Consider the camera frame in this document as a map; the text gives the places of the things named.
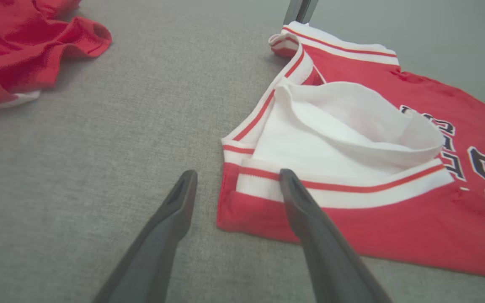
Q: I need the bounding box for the aluminium partition post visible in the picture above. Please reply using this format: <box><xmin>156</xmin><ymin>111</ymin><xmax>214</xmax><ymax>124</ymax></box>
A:
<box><xmin>283</xmin><ymin>0</ymin><xmax>320</xmax><ymax>25</ymax></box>

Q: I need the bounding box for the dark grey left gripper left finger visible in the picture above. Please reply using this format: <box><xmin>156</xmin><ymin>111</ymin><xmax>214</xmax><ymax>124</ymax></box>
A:
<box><xmin>93</xmin><ymin>170</ymin><xmax>198</xmax><ymax>303</ymax></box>

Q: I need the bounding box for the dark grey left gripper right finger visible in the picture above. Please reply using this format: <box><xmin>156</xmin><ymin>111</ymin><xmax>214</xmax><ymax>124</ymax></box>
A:
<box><xmin>279</xmin><ymin>169</ymin><xmax>393</xmax><ymax>303</ymax></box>

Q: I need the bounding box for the red basketball jersey white trim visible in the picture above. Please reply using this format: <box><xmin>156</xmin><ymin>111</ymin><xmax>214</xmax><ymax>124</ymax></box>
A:
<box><xmin>216</xmin><ymin>21</ymin><xmax>485</xmax><ymax>281</ymax></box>

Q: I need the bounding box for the red shorts white waistband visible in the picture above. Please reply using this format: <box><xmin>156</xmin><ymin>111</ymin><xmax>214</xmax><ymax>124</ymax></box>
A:
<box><xmin>0</xmin><ymin>0</ymin><xmax>112</xmax><ymax>113</ymax></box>

